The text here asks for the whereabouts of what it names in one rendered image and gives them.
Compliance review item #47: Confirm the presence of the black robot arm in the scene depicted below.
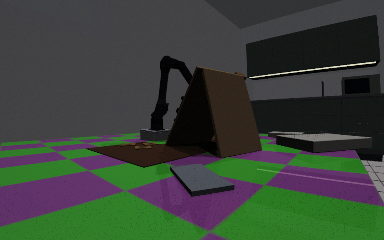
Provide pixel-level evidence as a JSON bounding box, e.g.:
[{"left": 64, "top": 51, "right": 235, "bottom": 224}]
[{"left": 149, "top": 56, "right": 193, "bottom": 131}]

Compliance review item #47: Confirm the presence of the brown a-frame board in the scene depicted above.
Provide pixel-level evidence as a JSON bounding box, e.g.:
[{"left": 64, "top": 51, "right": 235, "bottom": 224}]
[{"left": 165, "top": 66, "right": 262, "bottom": 159}]

